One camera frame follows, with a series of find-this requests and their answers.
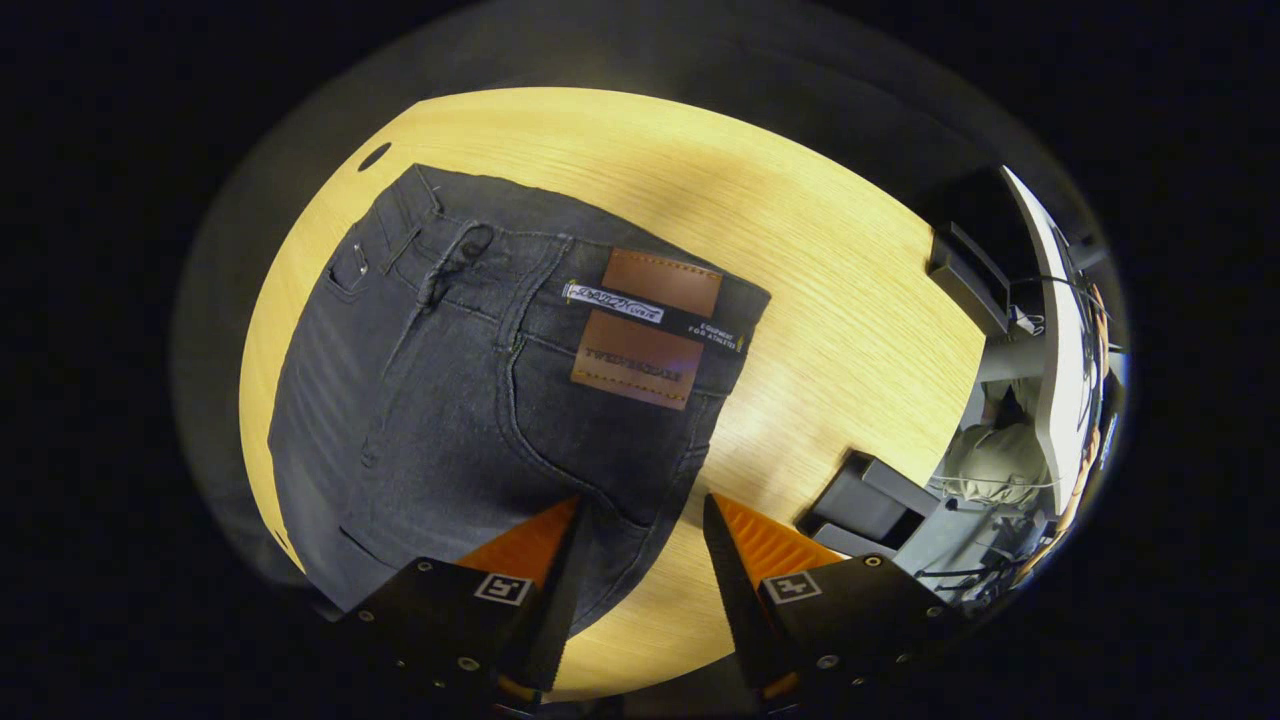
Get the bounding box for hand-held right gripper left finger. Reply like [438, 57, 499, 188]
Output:
[333, 495, 594, 716]

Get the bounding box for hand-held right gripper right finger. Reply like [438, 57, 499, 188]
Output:
[701, 490, 968, 716]

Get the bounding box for dark grey jeans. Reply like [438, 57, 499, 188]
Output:
[266, 163, 772, 638]

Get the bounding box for black box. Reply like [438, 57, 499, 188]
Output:
[925, 220, 1013, 338]
[795, 450, 943, 561]

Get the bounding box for olive green cloth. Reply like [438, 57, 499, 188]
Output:
[940, 420, 1051, 507]

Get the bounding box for white desk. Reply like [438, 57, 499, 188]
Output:
[1000, 165, 1093, 491]

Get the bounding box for black backdrop cloth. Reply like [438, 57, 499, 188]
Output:
[175, 5, 1101, 591]

